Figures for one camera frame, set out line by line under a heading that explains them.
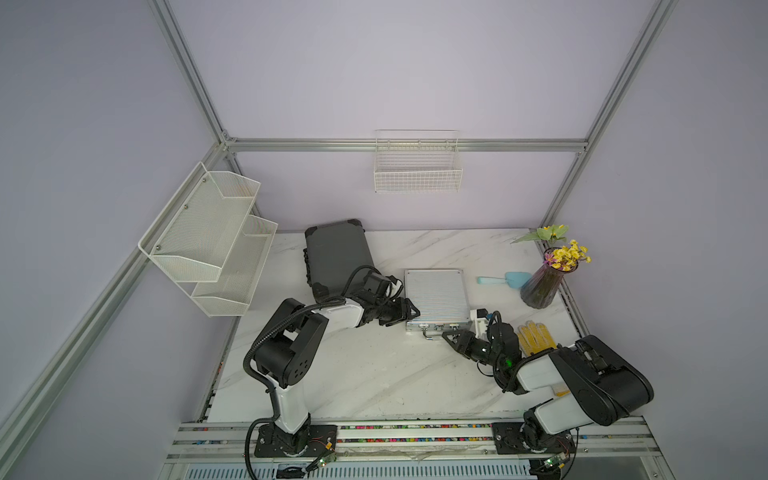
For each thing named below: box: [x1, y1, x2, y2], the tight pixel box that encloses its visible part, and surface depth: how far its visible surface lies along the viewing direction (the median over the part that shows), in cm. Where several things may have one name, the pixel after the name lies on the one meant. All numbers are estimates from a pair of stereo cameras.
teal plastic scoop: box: [477, 272, 533, 289], surface depth 107 cm
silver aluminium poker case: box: [404, 268, 471, 340], surface depth 95 cm
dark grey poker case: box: [303, 219, 375, 304], surface depth 107 cm
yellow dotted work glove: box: [518, 320, 557, 356], surface depth 95 cm
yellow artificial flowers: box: [510, 224, 592, 272], surface depth 85 cm
